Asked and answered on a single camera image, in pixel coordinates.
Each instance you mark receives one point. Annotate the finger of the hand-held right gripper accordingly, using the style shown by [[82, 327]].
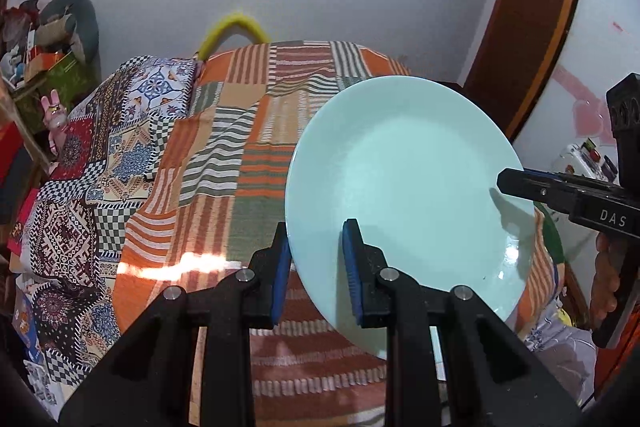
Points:
[[535, 193], [547, 176]]

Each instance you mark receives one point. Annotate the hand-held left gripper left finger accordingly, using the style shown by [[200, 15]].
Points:
[[280, 277]]

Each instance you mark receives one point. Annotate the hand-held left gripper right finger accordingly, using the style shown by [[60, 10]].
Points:
[[351, 272]]

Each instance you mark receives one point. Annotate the mint green plate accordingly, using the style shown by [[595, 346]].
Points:
[[415, 187]]

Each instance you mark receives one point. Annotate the person's right hand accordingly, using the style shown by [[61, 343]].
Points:
[[602, 282]]

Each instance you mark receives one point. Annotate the white plastic appliance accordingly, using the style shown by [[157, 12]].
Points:
[[575, 157]]

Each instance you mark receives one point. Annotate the green cloth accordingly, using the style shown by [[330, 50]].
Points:
[[552, 237]]

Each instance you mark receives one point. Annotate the striped orange green blanket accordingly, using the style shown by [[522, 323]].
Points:
[[225, 157]]

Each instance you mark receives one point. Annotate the white patterned bedsheet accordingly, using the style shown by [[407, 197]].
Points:
[[560, 347]]

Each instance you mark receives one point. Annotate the wooden door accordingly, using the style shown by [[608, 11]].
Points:
[[525, 32]]

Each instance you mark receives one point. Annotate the patterned patchwork quilt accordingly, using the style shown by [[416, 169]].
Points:
[[90, 187]]

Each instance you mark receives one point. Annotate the dark blue box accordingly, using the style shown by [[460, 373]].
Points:
[[17, 197]]

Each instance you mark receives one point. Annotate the pink bunny toy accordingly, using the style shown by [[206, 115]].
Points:
[[55, 117]]

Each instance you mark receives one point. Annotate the green box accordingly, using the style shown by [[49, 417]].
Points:
[[70, 77]]

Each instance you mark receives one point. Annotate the red box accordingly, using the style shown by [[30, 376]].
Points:
[[7, 152]]

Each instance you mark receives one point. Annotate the orange cardboard box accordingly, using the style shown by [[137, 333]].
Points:
[[45, 62]]

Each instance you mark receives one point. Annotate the grey plush toy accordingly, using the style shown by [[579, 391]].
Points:
[[82, 14]]

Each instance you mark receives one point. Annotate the crumpled plastic bag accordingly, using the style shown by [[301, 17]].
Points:
[[17, 24]]

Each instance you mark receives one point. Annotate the wooden door frame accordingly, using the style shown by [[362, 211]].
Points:
[[576, 7]]

